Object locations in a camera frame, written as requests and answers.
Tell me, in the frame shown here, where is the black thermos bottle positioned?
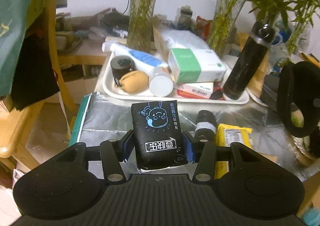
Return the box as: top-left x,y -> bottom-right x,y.
223,21 -> 276,100

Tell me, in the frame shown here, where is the black cloth on chair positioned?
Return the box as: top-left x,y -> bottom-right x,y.
11,34 -> 60,111

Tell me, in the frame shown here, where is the white lidded jar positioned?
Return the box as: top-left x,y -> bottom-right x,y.
149,66 -> 174,97

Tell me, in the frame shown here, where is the white plastic tray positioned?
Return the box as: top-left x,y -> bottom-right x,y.
102,53 -> 249,105

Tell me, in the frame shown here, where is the black tissue pack blue cartoon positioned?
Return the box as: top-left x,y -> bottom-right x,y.
131,101 -> 188,170

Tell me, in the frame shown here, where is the black cylindrical container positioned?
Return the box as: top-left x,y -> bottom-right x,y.
111,56 -> 133,87

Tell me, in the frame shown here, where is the tan oval pouch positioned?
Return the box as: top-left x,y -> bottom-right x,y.
119,71 -> 149,94

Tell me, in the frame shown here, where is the pink white barcode box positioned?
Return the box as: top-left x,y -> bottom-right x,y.
175,82 -> 214,99

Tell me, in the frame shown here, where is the green paper shopping bag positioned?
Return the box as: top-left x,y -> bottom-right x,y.
0,0 -> 31,96

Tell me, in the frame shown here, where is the black roll white band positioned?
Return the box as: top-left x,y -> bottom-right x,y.
194,110 -> 217,142

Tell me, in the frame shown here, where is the silver foil insulated mat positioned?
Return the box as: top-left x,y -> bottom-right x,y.
71,92 -> 319,181

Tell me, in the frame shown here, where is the white blue tube bottle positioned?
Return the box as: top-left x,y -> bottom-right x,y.
101,41 -> 168,71

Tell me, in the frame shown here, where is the green white tissue box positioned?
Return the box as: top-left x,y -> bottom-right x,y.
168,48 -> 227,84

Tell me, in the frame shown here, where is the yellow snack packet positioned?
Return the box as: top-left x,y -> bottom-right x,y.
215,123 -> 253,179

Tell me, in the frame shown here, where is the wooden chair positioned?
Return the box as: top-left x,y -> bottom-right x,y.
1,0 -> 77,171

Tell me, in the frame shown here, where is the left glass vase bamboo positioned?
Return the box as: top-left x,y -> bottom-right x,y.
127,0 -> 156,53

